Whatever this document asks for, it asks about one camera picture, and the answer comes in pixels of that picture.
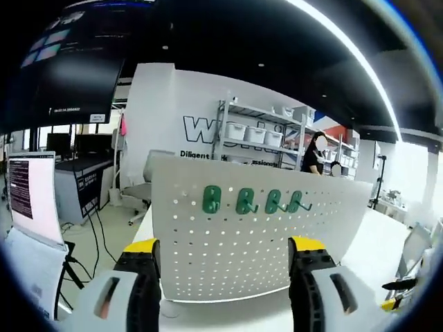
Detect black tripod stand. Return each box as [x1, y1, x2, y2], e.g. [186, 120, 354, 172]
[370, 154, 388, 210]

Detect monitor on tripod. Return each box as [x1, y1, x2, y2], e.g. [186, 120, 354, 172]
[372, 140, 382, 171]

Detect large dark wall display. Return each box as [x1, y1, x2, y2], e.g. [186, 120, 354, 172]
[0, 0, 127, 134]

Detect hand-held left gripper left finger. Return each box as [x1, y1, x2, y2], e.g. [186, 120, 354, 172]
[73, 237, 163, 332]

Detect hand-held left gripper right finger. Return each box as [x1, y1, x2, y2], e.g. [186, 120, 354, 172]
[287, 236, 381, 332]

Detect white mesh office chair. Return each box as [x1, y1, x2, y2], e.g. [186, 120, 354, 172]
[394, 223, 433, 281]

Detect ceiling light strip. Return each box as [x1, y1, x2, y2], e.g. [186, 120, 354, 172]
[287, 0, 404, 142]

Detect white perforated mounting plate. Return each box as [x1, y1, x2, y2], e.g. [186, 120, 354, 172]
[151, 154, 374, 319]

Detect grey office chair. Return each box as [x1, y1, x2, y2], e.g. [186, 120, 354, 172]
[120, 149, 176, 225]

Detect computer monitor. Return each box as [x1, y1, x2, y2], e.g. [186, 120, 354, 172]
[5, 150, 70, 312]

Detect grey metal storage shelf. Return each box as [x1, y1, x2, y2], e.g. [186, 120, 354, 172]
[214, 98, 312, 172]

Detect black floor cables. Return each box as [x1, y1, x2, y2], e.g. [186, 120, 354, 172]
[84, 203, 120, 281]

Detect white pole stand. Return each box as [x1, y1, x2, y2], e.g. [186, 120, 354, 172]
[109, 110, 127, 208]

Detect white storage bin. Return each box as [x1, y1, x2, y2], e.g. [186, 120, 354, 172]
[224, 122, 247, 140]
[244, 126, 267, 143]
[264, 130, 284, 148]

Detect black desk monitor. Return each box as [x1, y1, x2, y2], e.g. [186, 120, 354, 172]
[46, 133, 72, 162]
[74, 133, 114, 163]

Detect black laptop stand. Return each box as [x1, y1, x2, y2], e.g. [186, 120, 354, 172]
[53, 241, 86, 321]

